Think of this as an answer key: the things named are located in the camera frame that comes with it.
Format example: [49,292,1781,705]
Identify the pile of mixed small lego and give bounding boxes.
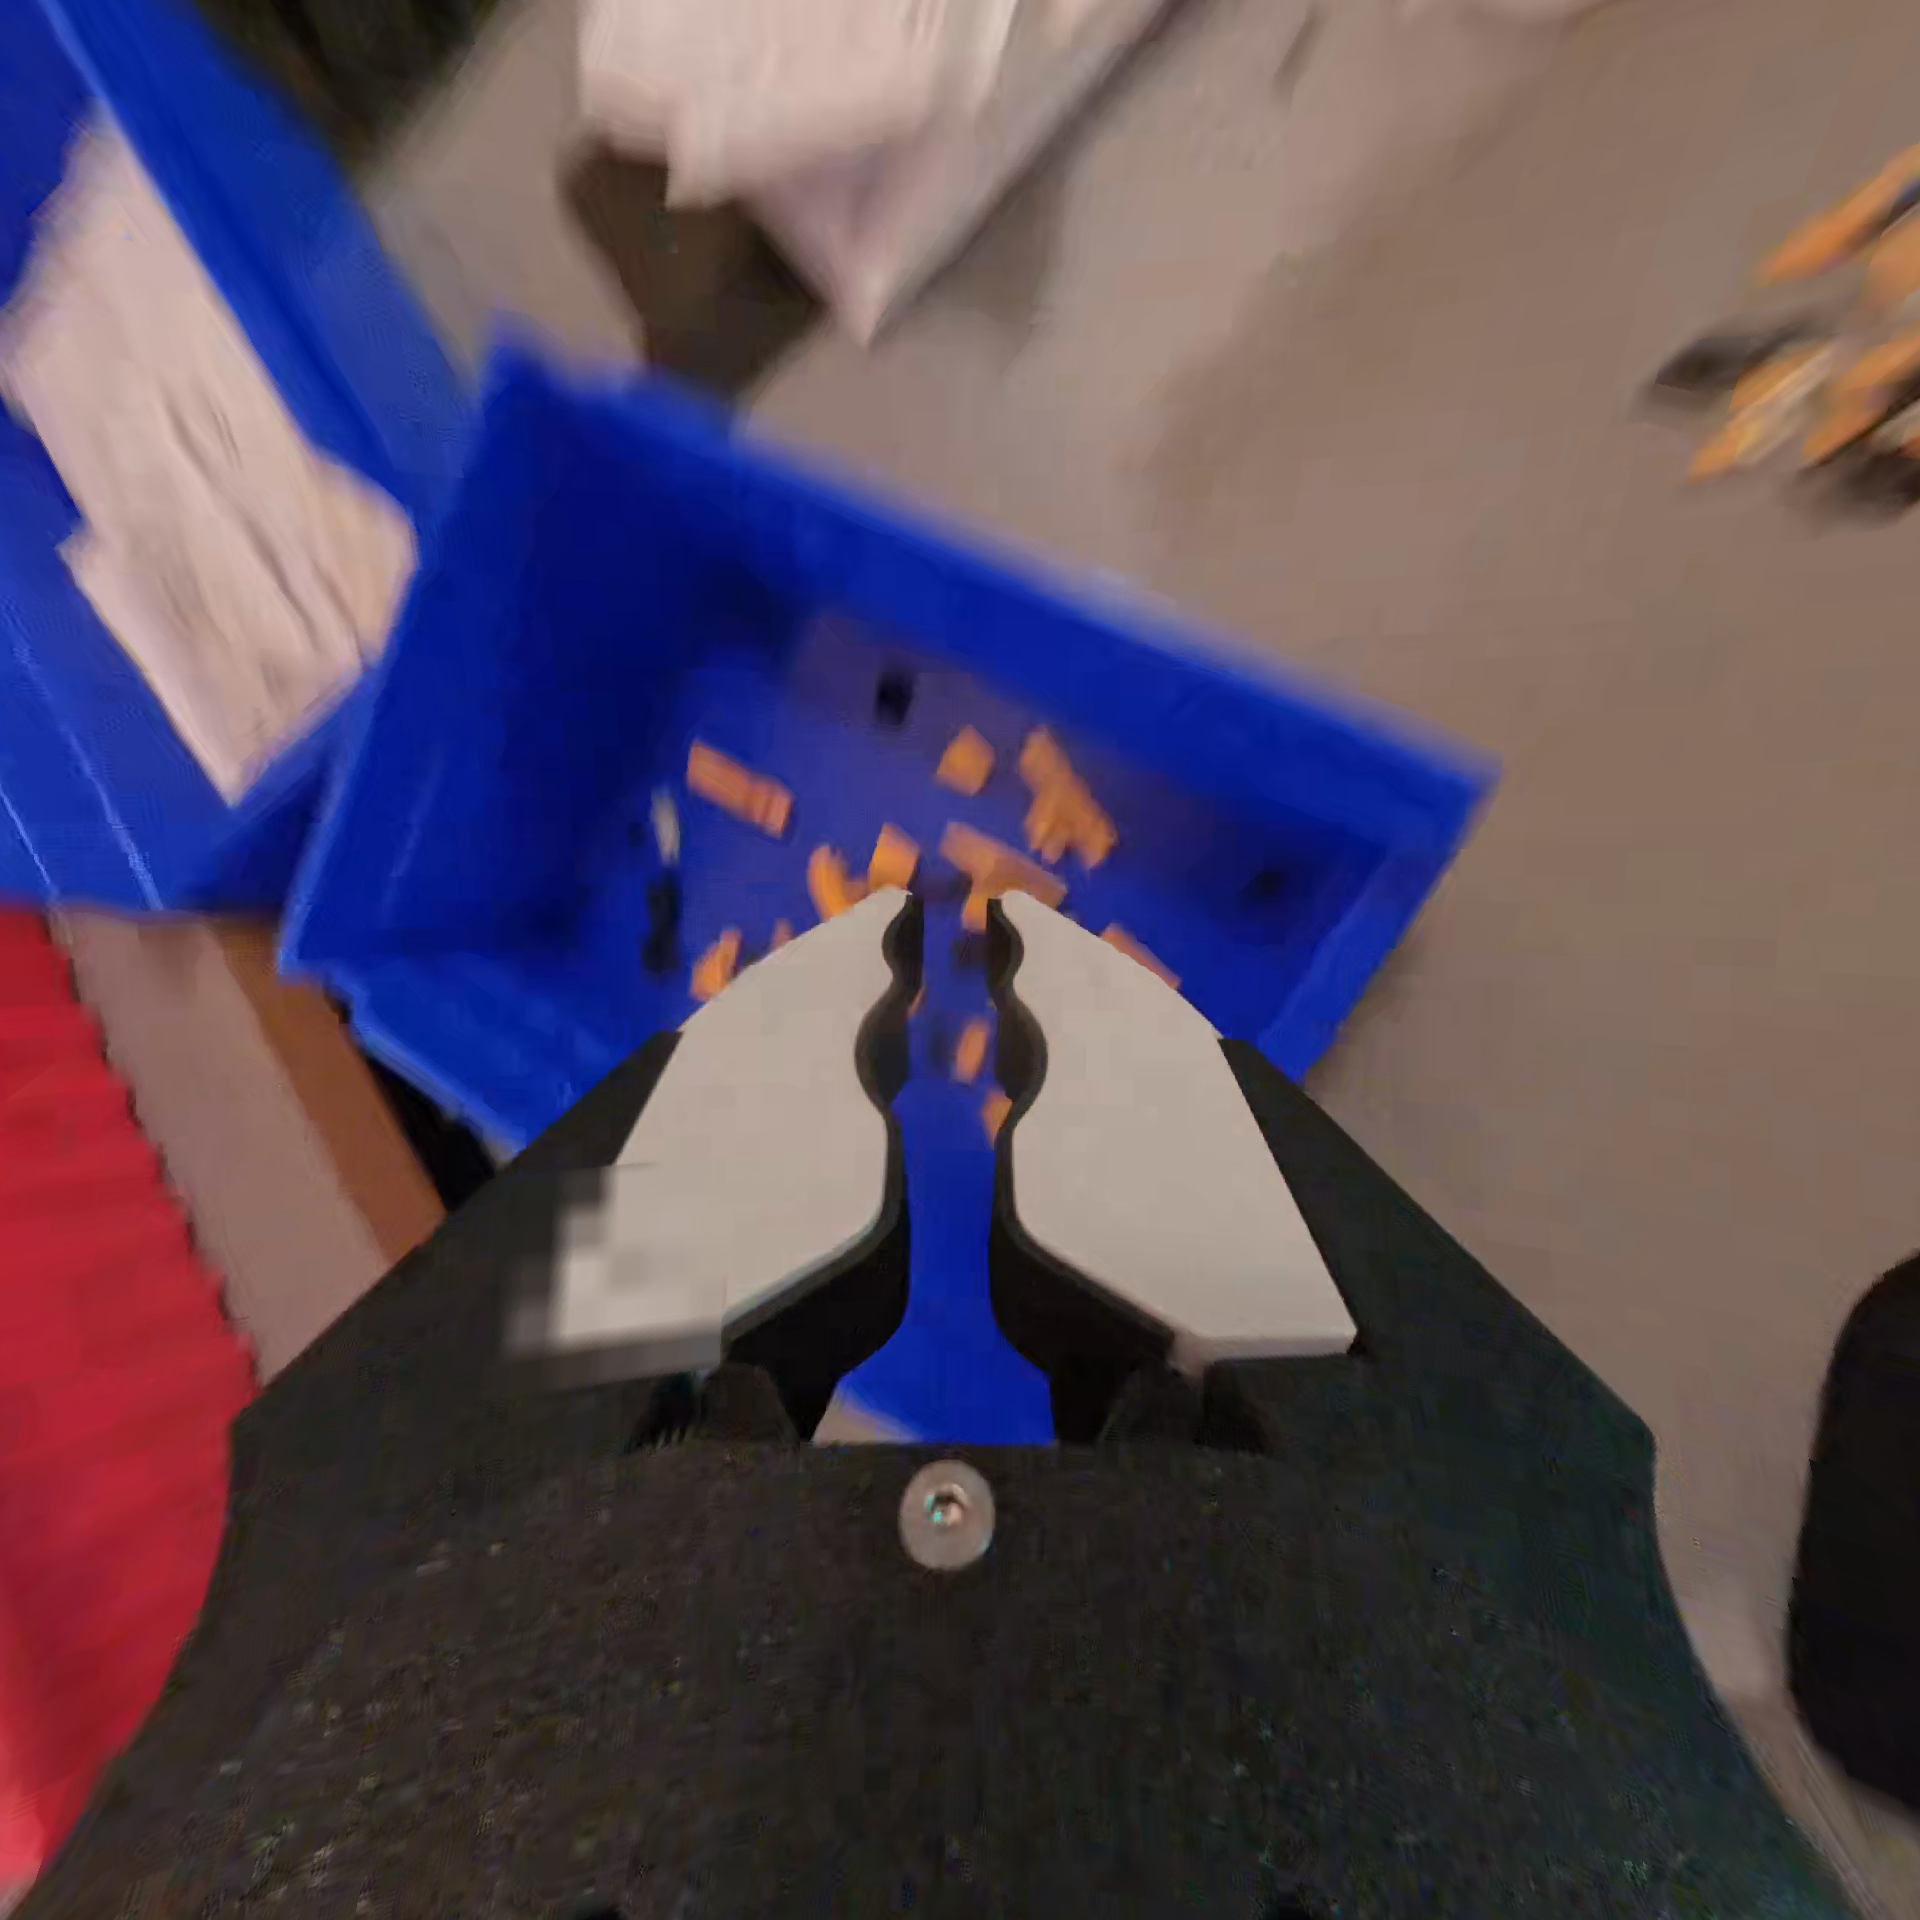
[1641,141,1920,519]

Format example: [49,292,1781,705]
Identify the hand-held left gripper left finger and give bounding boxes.
[552,884,923,1439]

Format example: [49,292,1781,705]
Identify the red plastic bin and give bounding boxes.
[0,908,266,1905]

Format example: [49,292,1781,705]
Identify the white plastic bags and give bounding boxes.
[0,118,422,804]

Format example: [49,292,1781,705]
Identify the heap of orange lego pieces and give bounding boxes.
[645,719,1186,1142]

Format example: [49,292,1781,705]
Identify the blue plastic bin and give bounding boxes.
[0,0,482,916]
[276,321,1501,1444]

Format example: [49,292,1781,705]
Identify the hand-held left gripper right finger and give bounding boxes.
[984,887,1364,1432]

